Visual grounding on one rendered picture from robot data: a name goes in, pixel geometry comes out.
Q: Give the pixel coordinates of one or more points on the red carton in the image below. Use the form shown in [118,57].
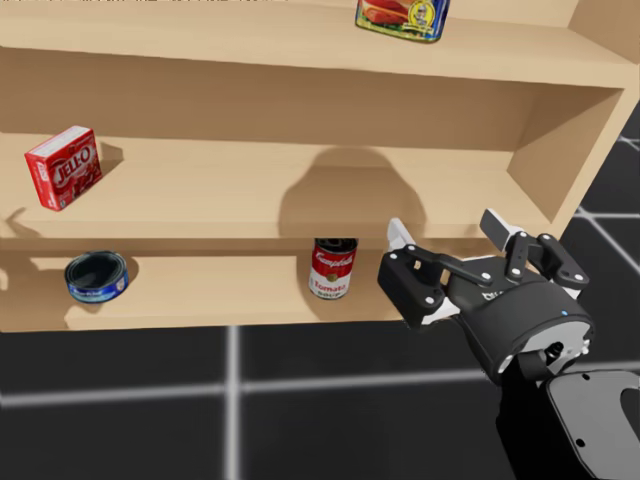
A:
[62,170]

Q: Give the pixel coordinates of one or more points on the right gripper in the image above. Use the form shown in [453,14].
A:
[515,320]

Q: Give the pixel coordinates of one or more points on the red and white can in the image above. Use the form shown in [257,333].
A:
[332,272]

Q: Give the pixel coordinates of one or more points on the pale wooden shelf unit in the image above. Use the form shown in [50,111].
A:
[280,185]

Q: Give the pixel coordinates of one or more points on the green and blue rectangular can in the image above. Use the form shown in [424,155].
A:
[400,20]

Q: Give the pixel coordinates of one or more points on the blue flat can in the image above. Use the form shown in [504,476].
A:
[97,280]

